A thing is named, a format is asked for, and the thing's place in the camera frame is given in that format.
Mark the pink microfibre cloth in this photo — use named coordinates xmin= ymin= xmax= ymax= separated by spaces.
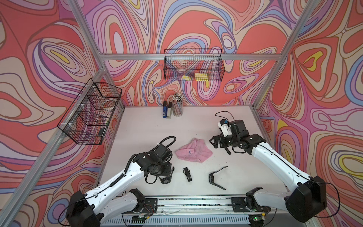
xmin=175 ymin=138 xmax=213 ymax=163

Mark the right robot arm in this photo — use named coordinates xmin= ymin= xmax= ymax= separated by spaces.
xmin=209 ymin=117 xmax=329 ymax=223

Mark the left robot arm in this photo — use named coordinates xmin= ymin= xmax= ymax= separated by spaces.
xmin=58 ymin=136 xmax=176 ymax=227

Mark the blue marker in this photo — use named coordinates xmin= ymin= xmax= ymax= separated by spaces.
xmin=162 ymin=100 xmax=168 ymax=118

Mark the pencil cup with pencils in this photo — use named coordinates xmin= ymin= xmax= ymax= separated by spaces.
xmin=172 ymin=93 xmax=183 ymax=117

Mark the yellow sponge in basket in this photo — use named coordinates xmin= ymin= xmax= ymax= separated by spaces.
xmin=194 ymin=73 xmax=209 ymax=82

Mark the small yellow block in basket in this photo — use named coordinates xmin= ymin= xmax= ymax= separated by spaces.
xmin=181 ymin=75 xmax=192 ymax=81

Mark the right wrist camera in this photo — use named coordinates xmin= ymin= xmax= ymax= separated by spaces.
xmin=218 ymin=119 xmax=232 ymax=137

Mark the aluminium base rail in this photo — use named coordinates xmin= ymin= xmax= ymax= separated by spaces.
xmin=76 ymin=194 xmax=301 ymax=219

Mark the left wall wire basket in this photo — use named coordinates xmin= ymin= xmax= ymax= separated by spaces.
xmin=57 ymin=79 xmax=123 ymax=145

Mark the wall wire basket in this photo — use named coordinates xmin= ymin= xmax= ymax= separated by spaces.
xmin=164 ymin=47 xmax=225 ymax=82
xmin=57 ymin=79 xmax=123 ymax=145

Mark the back wall wire basket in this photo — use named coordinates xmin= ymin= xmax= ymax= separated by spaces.
xmin=164 ymin=47 xmax=225 ymax=82

